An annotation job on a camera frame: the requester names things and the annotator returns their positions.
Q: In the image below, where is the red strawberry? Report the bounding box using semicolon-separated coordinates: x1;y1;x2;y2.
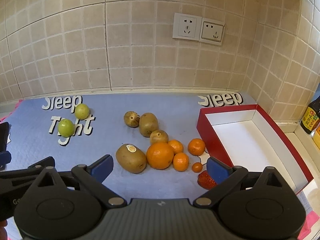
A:
197;170;217;190

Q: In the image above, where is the tiny orange kumquat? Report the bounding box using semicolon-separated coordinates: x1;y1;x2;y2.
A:
191;162;203;173

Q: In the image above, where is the brown kiwi with sticker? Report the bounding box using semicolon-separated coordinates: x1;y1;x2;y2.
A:
116;144;147;174

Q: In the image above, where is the mandarin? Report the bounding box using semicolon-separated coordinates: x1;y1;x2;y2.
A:
173;152;189;172
188;138;206;156
168;139;184;154

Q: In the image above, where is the mandarin front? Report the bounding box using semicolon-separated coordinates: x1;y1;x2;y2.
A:
173;152;189;172

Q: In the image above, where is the green apple front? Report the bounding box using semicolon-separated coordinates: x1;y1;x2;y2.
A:
58;119;74;138

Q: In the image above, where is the green apple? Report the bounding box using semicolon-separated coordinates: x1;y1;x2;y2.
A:
74;103;90;120
58;119;74;138

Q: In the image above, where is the striped brown round fruit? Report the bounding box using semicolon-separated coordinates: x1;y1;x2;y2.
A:
124;111;140;128

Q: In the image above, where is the large orange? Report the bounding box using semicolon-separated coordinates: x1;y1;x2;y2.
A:
146;142;174;170

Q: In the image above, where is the small brown round fruit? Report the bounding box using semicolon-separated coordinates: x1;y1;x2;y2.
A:
150;129;169;145

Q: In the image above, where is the brown kiwi without sticker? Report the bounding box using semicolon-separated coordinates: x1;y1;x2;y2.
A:
139;113;159;138

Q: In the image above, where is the red white cardboard box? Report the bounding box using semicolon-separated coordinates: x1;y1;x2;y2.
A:
196;105;313;193

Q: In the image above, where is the blue sleep tight mat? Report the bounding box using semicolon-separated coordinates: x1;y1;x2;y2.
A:
0;91;320;240

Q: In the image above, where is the yellow detergent bottle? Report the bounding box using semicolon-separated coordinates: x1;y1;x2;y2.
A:
313;126;320;148

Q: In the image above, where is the dark soy sauce bottle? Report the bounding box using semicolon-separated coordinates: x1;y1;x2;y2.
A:
300;96;320;134

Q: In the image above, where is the white wall socket right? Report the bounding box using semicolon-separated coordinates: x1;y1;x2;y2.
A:
199;17;225;46

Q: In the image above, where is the white wall socket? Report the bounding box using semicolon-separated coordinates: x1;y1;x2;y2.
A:
199;17;225;46
172;12;202;41

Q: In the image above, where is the white wall socket left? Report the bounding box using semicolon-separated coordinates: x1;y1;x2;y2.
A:
172;12;202;41

